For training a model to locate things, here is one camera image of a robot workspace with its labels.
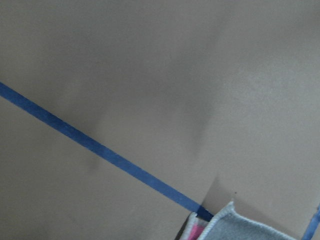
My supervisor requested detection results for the pink towel with white trim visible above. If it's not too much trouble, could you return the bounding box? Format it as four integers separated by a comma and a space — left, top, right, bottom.
179, 201, 293, 240

